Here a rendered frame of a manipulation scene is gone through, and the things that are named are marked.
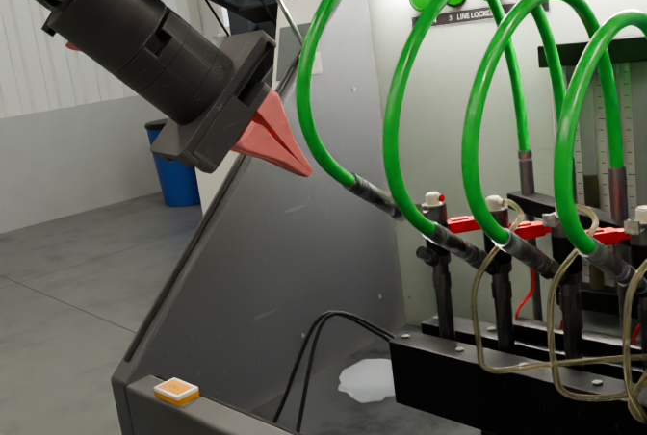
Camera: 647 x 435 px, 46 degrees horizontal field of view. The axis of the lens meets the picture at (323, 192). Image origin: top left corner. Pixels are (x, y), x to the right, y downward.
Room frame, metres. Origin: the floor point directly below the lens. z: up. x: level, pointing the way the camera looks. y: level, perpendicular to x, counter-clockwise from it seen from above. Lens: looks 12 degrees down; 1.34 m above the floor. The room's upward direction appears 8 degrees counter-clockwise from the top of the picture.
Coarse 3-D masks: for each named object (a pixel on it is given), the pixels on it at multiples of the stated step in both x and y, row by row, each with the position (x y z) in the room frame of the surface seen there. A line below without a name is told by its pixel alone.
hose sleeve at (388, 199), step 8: (352, 184) 0.75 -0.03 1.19; (360, 184) 0.75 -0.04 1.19; (368, 184) 0.76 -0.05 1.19; (352, 192) 0.76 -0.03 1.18; (360, 192) 0.75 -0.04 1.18; (368, 192) 0.76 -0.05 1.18; (376, 192) 0.77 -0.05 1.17; (384, 192) 0.78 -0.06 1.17; (368, 200) 0.77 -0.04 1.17; (376, 200) 0.77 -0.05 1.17; (384, 200) 0.77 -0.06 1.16; (392, 200) 0.78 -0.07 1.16; (384, 208) 0.78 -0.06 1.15; (392, 208) 0.78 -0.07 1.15
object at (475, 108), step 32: (544, 0) 0.71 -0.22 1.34; (576, 0) 0.75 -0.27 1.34; (512, 32) 0.66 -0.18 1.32; (480, 64) 0.64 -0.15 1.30; (608, 64) 0.79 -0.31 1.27; (480, 96) 0.63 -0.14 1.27; (608, 96) 0.79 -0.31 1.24; (608, 128) 0.80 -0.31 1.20; (480, 192) 0.62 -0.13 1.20; (480, 224) 0.63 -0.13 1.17; (544, 256) 0.68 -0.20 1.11
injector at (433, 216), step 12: (444, 204) 0.83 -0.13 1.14; (432, 216) 0.83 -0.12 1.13; (444, 216) 0.83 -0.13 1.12; (420, 252) 0.82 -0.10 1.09; (432, 252) 0.82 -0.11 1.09; (444, 252) 0.83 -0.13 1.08; (432, 264) 0.82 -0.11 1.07; (444, 264) 0.83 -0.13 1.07; (432, 276) 0.84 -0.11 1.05; (444, 276) 0.83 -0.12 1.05; (444, 288) 0.83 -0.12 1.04; (444, 300) 0.83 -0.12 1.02; (444, 312) 0.83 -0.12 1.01; (444, 324) 0.83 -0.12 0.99; (444, 336) 0.83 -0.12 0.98
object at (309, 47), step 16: (336, 0) 0.75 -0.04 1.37; (496, 0) 0.94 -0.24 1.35; (320, 16) 0.74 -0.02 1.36; (496, 16) 0.95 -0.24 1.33; (320, 32) 0.73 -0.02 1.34; (304, 48) 0.73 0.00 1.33; (512, 48) 0.96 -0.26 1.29; (304, 64) 0.72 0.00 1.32; (512, 64) 0.96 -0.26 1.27; (304, 80) 0.72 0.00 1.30; (512, 80) 0.97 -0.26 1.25; (304, 96) 0.71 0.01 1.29; (304, 112) 0.71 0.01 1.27; (304, 128) 0.72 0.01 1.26; (320, 144) 0.72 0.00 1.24; (528, 144) 0.97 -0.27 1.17; (320, 160) 0.73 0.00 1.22; (336, 176) 0.74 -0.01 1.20; (352, 176) 0.75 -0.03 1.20
